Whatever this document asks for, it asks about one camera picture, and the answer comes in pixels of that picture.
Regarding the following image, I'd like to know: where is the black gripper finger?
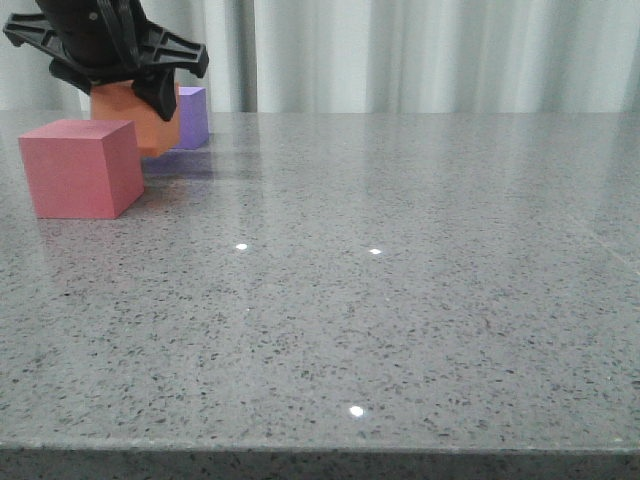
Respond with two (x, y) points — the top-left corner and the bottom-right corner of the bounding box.
(132, 69), (177, 121)

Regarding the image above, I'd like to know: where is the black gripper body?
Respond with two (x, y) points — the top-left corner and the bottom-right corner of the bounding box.
(3, 1), (209, 93)

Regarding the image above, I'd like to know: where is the orange foam cube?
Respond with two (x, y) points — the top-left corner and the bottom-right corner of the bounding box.
(90, 81), (180, 157)

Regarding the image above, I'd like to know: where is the purple foam cube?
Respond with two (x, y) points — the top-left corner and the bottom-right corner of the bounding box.
(172, 86), (209, 150)

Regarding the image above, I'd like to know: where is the pale green curtain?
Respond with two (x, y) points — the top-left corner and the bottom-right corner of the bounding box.
(143, 1), (639, 113)

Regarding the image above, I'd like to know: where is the pink foam cube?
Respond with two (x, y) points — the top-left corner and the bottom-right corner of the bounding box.
(18, 119), (144, 219)

